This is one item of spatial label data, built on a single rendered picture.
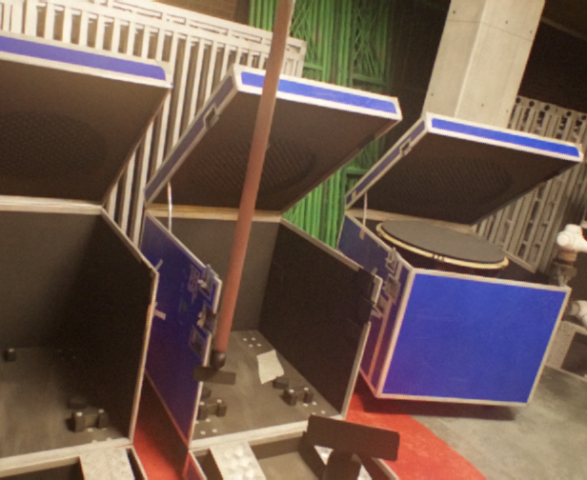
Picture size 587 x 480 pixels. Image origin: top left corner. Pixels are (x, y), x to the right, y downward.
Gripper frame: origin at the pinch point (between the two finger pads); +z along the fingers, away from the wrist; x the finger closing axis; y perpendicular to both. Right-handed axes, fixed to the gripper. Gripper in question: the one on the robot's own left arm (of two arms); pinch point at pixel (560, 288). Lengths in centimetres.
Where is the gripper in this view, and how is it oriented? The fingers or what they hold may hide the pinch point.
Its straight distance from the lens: 377.4
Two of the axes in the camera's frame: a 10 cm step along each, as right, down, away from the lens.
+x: 9.6, 1.3, 2.5
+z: -1.6, 9.8, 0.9
